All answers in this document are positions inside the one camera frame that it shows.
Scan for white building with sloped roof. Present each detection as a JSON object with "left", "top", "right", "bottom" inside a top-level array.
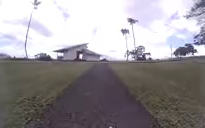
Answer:
[{"left": 52, "top": 42, "right": 103, "bottom": 62}]

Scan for dark asphalt path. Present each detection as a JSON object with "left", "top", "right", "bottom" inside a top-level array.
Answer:
[{"left": 44, "top": 62, "right": 154, "bottom": 128}]

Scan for bushy dark tree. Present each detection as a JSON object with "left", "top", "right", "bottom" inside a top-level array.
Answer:
[{"left": 129, "top": 45, "right": 153, "bottom": 62}]

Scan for low dark bush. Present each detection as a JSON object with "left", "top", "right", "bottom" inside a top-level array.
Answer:
[
  {"left": 34, "top": 52, "right": 53, "bottom": 62},
  {"left": 0, "top": 52, "right": 13, "bottom": 61}
]

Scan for robot's own part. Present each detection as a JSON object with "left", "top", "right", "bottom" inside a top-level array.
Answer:
[{"left": 106, "top": 123, "right": 117, "bottom": 128}]

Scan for green grass lawn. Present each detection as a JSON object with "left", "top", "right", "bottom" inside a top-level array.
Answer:
[
  {"left": 108, "top": 55, "right": 205, "bottom": 128},
  {"left": 0, "top": 59, "right": 96, "bottom": 128}
]

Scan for tall thin palm tree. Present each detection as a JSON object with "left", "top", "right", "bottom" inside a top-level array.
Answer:
[{"left": 23, "top": 0, "right": 43, "bottom": 60}]

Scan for dark flat-topped trees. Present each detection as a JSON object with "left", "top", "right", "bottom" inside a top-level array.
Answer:
[{"left": 172, "top": 43, "right": 198, "bottom": 58}]

